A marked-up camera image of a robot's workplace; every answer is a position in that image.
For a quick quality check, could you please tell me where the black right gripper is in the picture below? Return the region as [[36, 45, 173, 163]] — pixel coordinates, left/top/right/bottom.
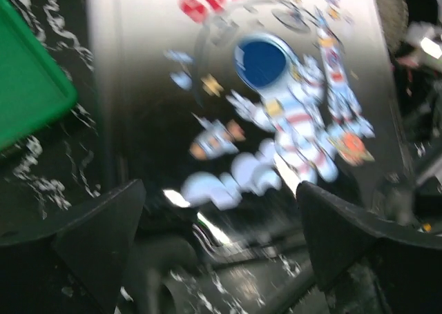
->
[[390, 17, 442, 149]]

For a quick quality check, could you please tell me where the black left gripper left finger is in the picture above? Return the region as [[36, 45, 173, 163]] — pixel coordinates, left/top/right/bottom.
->
[[1, 180, 146, 313]]

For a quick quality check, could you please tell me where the black round object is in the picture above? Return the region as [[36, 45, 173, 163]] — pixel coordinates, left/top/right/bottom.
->
[[405, 0, 439, 25]]

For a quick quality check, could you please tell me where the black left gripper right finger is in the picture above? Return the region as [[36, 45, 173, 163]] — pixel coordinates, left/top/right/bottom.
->
[[296, 182, 441, 313]]

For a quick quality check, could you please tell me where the space astronaut hard-shell suitcase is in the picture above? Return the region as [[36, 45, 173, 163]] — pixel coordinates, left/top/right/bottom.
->
[[87, 0, 412, 264]]

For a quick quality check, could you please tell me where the green plastic tray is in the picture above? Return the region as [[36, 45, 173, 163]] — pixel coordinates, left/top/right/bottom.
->
[[1, 0, 77, 150]]

